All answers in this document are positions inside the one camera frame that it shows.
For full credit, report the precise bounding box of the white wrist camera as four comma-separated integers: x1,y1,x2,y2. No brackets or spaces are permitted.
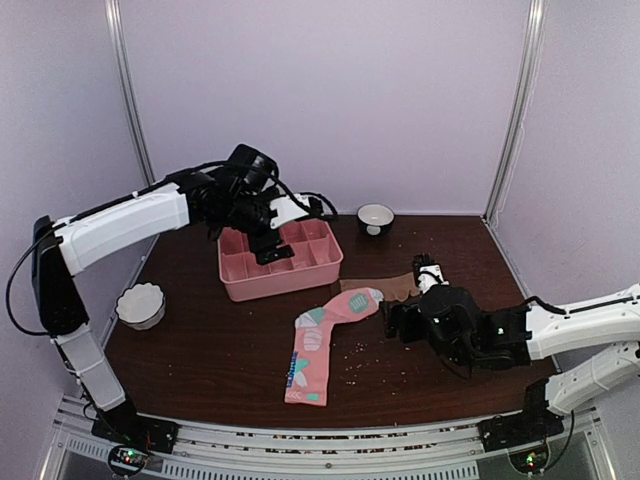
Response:
269,193,313,230
411,254,449,293

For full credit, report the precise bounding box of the aluminium frame post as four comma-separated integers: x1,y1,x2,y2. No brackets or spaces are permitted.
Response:
483,0,546,226
104,0,156,186

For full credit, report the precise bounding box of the left aluminium frame post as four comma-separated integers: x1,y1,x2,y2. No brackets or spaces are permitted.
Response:
104,0,156,186

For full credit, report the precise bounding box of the pink divided organizer tray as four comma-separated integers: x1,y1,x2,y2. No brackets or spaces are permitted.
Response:
217,220,344,302

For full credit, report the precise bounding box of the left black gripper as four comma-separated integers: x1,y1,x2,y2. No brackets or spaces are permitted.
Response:
224,186,295,265

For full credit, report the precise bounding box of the black white ceramic bowl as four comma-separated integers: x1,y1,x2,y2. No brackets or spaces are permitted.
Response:
356,203,395,237

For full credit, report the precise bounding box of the white fluted bowl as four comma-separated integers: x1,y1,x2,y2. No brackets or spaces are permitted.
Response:
115,283,166,331

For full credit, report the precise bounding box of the right aluminium frame post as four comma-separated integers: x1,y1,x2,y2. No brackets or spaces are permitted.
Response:
483,0,546,226

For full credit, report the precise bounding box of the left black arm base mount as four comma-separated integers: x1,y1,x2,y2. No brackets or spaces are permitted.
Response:
91,410,179,478

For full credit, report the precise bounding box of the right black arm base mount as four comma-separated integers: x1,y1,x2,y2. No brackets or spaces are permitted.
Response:
477,412,564,477

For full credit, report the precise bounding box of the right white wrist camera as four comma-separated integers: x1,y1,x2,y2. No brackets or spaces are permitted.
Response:
411,254,449,293

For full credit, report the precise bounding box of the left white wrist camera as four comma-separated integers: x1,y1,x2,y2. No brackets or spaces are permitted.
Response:
269,193,313,230

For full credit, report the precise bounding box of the pink patterned sock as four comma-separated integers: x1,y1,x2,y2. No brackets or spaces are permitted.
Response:
284,287,384,407

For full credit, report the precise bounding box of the tan brown sock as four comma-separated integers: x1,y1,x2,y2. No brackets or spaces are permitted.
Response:
339,272,420,302

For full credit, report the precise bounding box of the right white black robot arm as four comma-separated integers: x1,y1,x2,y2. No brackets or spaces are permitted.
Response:
382,283,639,442

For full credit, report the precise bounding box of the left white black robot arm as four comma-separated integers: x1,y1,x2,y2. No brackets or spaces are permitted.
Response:
16,144,315,444

